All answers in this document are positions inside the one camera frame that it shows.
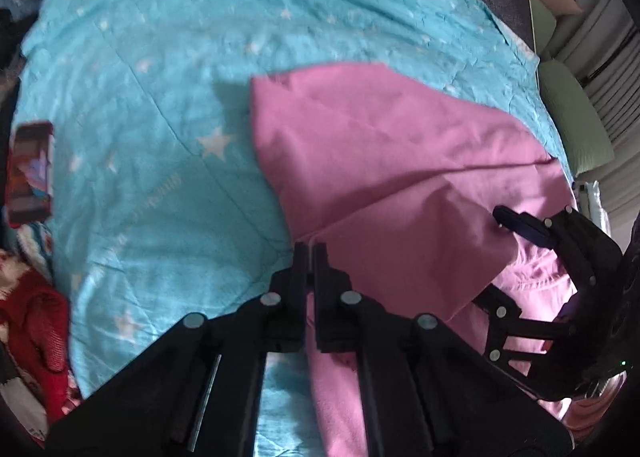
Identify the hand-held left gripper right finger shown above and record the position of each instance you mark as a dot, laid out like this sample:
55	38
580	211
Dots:
400	362

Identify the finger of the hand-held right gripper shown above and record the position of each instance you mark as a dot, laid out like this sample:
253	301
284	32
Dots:
502	332
535	232

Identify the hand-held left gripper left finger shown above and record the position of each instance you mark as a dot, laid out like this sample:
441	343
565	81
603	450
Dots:
235	352

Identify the pink long-sleeve shirt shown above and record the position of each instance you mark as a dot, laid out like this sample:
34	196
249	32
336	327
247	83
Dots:
380	177

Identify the large green pillow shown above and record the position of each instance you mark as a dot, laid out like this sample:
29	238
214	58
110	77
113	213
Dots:
580	122

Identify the white pleated curtain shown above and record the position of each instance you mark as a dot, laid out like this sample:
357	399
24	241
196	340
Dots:
607	47

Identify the red garment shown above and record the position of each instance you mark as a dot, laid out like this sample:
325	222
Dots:
35	327

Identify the small green pillow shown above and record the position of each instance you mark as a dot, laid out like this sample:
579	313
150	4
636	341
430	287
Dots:
542	22

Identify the smartphone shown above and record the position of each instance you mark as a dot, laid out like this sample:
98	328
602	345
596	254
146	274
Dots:
31	172

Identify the blue star-print blanket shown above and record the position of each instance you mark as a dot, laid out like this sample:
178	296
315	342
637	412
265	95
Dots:
150	87

